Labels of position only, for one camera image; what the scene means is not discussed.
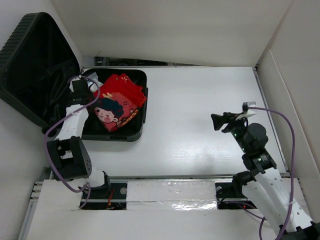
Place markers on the red cartoon print cloth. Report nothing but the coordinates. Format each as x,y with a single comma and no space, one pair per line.
120,100

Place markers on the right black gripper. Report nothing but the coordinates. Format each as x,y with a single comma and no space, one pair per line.
218,120

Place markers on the white toiletry tube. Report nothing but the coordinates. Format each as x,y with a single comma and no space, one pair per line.
95,84

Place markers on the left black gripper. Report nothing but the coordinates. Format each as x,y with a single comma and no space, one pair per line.
90,94

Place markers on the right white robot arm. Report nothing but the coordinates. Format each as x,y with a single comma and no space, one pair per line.
262,183

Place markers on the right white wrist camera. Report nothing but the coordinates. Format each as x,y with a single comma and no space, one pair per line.
247,110

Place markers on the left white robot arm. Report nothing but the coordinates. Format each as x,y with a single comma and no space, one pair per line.
66,152

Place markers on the black hard-shell suitcase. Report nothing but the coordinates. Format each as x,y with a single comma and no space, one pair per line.
36,63

